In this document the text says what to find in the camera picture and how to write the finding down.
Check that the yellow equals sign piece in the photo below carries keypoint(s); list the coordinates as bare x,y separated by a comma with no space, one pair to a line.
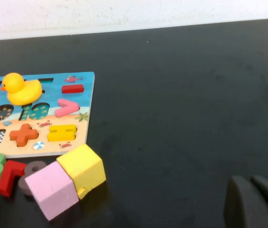
55,133

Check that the colourful wooden puzzle board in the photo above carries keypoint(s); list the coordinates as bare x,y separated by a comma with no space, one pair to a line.
87,82

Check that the brown number eight piece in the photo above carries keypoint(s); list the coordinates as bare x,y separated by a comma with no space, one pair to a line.
29,168

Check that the pink greater-than sign piece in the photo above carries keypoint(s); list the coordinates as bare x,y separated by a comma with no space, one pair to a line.
65,108

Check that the red number seven piece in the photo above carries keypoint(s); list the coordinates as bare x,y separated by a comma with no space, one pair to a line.
8,178

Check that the red minus sign piece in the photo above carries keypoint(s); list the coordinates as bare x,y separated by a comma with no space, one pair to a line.
72,88

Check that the yellow wooden cube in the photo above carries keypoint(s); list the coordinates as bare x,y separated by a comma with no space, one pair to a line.
84,166

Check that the yellow rubber duck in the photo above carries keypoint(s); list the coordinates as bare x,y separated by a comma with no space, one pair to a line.
23,92

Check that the light pink wooden cube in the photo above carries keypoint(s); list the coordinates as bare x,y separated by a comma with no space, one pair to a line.
53,191

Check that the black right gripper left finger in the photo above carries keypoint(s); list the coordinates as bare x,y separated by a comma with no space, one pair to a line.
243,206

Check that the orange plus sign piece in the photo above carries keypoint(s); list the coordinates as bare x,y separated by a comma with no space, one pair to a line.
23,135

